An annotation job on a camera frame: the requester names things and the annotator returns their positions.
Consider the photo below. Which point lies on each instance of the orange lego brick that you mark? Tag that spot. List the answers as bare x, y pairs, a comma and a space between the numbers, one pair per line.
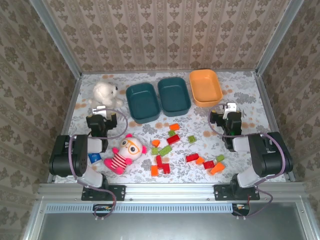
154, 171
174, 126

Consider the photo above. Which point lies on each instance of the small green lego brick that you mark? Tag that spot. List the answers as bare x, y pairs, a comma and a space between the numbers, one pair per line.
154, 151
171, 133

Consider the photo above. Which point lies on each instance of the orange rounded lego piece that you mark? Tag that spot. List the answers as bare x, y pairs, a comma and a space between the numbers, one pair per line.
200, 160
155, 143

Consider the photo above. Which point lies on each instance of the orange sloped lego piece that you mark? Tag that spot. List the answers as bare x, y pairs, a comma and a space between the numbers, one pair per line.
218, 168

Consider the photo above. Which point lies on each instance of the long green lego brick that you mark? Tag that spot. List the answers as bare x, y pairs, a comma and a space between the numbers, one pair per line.
165, 151

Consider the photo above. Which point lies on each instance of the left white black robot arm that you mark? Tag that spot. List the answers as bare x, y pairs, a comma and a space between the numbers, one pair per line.
67, 155

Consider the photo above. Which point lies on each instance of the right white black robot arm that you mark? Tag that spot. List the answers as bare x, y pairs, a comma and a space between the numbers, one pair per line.
267, 155

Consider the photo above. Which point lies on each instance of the pink plush doll with glasses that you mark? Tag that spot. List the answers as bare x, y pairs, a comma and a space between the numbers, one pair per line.
130, 147

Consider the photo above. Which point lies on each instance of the white plush teddy bear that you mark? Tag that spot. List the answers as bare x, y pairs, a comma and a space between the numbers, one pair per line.
103, 92

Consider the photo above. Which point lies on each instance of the dark teal plastic container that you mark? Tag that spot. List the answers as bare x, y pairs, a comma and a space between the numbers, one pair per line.
142, 105
173, 97

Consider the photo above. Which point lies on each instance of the small blue white carton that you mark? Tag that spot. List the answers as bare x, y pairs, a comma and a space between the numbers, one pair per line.
95, 158

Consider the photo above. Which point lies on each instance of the orange plastic container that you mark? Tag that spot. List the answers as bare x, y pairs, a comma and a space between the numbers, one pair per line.
205, 85

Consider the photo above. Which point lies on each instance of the floral table mat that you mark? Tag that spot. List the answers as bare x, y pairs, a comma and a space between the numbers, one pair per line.
200, 150

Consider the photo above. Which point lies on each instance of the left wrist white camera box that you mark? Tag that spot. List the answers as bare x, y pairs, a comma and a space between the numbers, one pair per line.
98, 110

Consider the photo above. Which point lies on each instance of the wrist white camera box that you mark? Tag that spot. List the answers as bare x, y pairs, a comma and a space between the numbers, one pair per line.
231, 107
98, 110

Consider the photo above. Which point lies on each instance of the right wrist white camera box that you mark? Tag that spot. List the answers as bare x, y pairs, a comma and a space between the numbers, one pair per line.
231, 107

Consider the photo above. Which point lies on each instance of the aluminium side rail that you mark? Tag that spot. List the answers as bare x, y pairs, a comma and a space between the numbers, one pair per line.
72, 105
265, 100

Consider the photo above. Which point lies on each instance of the thin aluminium rail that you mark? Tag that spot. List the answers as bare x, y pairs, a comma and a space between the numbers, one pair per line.
150, 71

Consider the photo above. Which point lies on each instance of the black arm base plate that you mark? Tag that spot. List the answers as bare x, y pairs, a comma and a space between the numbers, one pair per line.
221, 192
120, 192

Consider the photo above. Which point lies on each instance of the aluminium frame rail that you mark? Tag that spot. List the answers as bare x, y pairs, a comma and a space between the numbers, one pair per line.
170, 191

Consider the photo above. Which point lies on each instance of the aluminium frame post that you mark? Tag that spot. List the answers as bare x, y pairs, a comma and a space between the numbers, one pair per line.
280, 37
57, 40

